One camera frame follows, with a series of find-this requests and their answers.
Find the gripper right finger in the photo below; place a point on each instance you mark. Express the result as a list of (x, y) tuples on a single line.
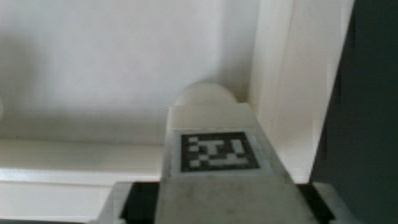
[(326, 204)]

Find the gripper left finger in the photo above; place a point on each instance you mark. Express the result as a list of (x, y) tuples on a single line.
[(130, 204)]

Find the white table leg with tag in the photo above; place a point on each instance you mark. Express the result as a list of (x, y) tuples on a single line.
[(224, 185)]

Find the white square tabletop part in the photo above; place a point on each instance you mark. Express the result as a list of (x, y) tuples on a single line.
[(100, 58)]

